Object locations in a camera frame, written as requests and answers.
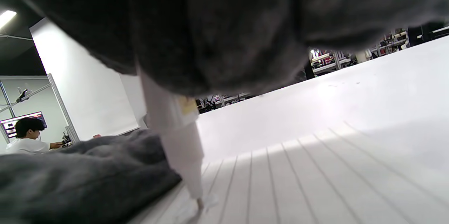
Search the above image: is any white lined text paper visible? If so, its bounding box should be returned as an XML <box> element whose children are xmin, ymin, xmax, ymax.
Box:
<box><xmin>128</xmin><ymin>121</ymin><xmax>449</xmax><ymax>224</ymax></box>

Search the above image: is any person's left hand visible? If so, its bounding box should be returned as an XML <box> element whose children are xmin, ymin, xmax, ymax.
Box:
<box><xmin>0</xmin><ymin>129</ymin><xmax>183</xmax><ymax>224</ymax></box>

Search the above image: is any white correction pen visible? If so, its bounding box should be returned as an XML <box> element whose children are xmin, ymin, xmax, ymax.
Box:
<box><xmin>139</xmin><ymin>66</ymin><xmax>206</xmax><ymax>216</ymax></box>

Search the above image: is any person's right hand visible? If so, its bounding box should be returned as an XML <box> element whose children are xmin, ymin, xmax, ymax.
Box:
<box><xmin>0</xmin><ymin>0</ymin><xmax>449</xmax><ymax>98</ymax></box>

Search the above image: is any red lit monitor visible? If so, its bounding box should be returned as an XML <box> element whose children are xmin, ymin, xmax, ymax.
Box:
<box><xmin>0</xmin><ymin>111</ymin><xmax>48</xmax><ymax>139</ymax></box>

